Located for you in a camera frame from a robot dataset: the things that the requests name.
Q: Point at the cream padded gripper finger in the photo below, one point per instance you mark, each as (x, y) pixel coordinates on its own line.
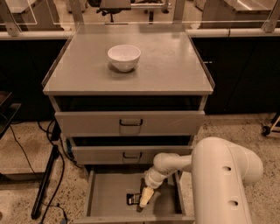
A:
(147, 193)

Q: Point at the black rxbar chocolate bar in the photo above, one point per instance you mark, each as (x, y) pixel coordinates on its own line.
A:
(133, 198)

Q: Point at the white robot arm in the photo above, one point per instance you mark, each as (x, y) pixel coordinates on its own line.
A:
(220, 169)

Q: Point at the bottom grey drawer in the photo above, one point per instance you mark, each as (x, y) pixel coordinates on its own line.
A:
(106, 201)

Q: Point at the grey drawer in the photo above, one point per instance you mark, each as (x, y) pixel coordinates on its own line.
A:
(106, 201)
(129, 123)
(118, 155)

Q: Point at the top grey drawer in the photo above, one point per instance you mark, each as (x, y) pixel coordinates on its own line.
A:
(129, 123)

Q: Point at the middle grey drawer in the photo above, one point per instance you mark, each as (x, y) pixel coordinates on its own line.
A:
(118, 155)

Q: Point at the grey drawer cabinet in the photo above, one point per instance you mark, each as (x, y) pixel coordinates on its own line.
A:
(168, 77)

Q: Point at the white ceramic bowl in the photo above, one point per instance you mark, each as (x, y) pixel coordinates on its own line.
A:
(124, 57)

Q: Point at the wheeled cart base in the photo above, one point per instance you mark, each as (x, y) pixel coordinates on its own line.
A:
(273, 126)

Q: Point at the dark side table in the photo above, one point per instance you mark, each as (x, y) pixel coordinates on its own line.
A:
(8, 109)

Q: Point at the black office chair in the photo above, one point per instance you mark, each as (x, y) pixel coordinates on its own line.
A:
(110, 7)

